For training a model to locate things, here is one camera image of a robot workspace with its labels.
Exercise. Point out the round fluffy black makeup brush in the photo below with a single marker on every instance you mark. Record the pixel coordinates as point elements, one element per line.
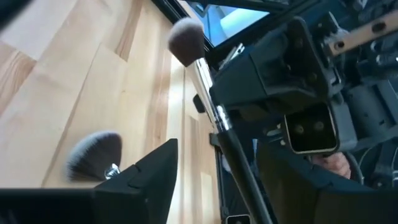
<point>239,168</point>

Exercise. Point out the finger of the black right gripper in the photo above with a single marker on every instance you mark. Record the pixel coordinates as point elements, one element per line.
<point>199,104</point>
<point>267,81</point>

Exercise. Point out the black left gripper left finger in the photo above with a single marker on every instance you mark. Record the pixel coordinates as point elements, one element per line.
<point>140,196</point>

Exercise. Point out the black fan makeup brush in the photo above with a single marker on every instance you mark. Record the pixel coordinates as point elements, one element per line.
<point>93,158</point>

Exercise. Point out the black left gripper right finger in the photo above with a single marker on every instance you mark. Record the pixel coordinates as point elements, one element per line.
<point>311,202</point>

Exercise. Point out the person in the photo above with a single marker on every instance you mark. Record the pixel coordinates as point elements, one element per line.
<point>335,165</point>

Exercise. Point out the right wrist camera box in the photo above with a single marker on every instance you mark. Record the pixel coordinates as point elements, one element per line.
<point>311,129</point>

